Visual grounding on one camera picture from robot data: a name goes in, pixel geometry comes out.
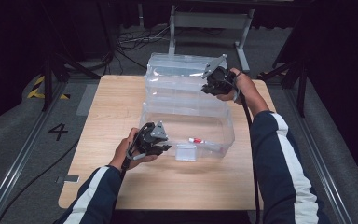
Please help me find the tangle of floor cables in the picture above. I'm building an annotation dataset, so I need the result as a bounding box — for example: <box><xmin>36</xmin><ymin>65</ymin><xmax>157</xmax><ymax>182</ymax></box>
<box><xmin>116</xmin><ymin>25</ymin><xmax>172</xmax><ymax>77</ymax></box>

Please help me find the small grey tape piece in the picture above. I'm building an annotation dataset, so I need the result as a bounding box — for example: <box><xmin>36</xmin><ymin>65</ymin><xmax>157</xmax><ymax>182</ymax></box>
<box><xmin>55</xmin><ymin>175</ymin><xmax>80</xmax><ymax>185</ymax></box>

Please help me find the red and white ointment tube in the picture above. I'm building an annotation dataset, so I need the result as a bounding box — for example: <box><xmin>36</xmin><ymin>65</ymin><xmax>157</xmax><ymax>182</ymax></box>
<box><xmin>188</xmin><ymin>136</ymin><xmax>224</xmax><ymax>153</ymax></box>

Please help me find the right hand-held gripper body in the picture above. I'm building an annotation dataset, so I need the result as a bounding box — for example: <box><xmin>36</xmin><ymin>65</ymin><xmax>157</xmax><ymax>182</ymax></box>
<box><xmin>200</xmin><ymin>53</ymin><xmax>238</xmax><ymax>96</ymax></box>

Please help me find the person's left hand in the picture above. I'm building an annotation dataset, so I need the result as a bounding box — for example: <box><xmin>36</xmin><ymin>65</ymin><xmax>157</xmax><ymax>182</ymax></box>
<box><xmin>109</xmin><ymin>127</ymin><xmax>158</xmax><ymax>171</ymax></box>

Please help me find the person's right hand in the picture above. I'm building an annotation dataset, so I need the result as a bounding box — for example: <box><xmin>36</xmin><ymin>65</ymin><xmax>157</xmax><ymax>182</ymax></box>
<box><xmin>216</xmin><ymin>67</ymin><xmax>263</xmax><ymax>109</ymax></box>

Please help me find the metal floor rail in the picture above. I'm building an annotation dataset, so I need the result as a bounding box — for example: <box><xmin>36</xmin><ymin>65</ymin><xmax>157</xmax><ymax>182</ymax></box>
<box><xmin>282</xmin><ymin>88</ymin><xmax>354</xmax><ymax>224</ymax></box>
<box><xmin>0</xmin><ymin>79</ymin><xmax>67</xmax><ymax>224</ymax></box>

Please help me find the long black floor cable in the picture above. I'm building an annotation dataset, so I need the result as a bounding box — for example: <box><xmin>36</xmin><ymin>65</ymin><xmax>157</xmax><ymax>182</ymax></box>
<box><xmin>0</xmin><ymin>139</ymin><xmax>80</xmax><ymax>224</ymax></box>

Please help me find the grey metal desk frame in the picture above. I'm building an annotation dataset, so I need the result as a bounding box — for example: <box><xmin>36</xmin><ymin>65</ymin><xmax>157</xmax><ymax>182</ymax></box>
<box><xmin>166</xmin><ymin>4</ymin><xmax>255</xmax><ymax>73</ymax></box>

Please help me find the clear plastic storage box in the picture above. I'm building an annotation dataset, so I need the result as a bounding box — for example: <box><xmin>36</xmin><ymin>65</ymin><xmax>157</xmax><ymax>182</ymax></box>
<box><xmin>138</xmin><ymin>52</ymin><xmax>236</xmax><ymax>162</ymax></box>

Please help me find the black metal stand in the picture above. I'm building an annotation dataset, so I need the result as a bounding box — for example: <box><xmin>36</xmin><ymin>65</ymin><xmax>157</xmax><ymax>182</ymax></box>
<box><xmin>256</xmin><ymin>60</ymin><xmax>310</xmax><ymax>119</ymax></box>
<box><xmin>40</xmin><ymin>50</ymin><xmax>103</xmax><ymax>112</ymax></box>

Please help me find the grey floor plate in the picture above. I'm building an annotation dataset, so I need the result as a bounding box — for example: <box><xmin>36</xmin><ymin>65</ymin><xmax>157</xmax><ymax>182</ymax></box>
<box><xmin>76</xmin><ymin>83</ymin><xmax>100</xmax><ymax>117</ymax></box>

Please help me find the right hand-held gripper cable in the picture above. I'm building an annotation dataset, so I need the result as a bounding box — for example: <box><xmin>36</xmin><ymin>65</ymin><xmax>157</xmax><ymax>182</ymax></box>
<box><xmin>233</xmin><ymin>74</ymin><xmax>261</xmax><ymax>224</ymax></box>

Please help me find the yellow and black hazard tape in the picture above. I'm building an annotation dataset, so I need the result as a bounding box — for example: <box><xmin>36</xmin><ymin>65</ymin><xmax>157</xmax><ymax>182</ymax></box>
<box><xmin>26</xmin><ymin>75</ymin><xmax>72</xmax><ymax>101</ymax></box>

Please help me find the hand-held gripper cable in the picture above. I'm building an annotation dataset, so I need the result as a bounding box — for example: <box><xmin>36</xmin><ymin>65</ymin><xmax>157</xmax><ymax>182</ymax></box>
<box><xmin>233</xmin><ymin>74</ymin><xmax>261</xmax><ymax>224</ymax></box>
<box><xmin>120</xmin><ymin>124</ymin><xmax>153</xmax><ymax>181</ymax></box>

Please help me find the left hand-held gripper cable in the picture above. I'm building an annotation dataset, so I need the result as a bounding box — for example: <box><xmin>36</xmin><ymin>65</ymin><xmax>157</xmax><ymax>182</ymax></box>
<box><xmin>120</xmin><ymin>124</ymin><xmax>153</xmax><ymax>181</ymax></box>

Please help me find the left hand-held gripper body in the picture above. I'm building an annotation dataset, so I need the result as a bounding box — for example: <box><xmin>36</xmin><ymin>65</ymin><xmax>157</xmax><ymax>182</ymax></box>
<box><xmin>132</xmin><ymin>120</ymin><xmax>170</xmax><ymax>157</ymax></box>

